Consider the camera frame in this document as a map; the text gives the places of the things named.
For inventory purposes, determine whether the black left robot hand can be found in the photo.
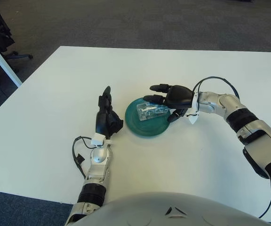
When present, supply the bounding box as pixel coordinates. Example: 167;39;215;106
95;86;124;139

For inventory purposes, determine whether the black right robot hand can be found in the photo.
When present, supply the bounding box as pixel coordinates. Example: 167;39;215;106
143;83;195;123

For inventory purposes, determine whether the clear plastic bottle blue cap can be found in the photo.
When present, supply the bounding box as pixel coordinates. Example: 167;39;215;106
136;102;169;121

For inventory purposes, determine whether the green round plate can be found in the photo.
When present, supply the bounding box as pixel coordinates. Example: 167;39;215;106
125;97;171;137

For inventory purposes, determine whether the grey robot torso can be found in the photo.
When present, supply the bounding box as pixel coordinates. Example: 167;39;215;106
73;192;271;226

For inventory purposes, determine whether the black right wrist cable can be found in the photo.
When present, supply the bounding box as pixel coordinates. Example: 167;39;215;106
191;76;241;98

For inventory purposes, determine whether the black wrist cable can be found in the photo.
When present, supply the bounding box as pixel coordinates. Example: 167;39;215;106
72;136;96;179
191;76;241;98

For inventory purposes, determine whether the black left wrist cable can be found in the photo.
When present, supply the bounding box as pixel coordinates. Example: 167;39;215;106
72;136;96;179

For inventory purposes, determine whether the thin black loose cable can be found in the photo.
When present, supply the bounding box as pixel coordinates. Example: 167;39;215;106
258;195;271;218

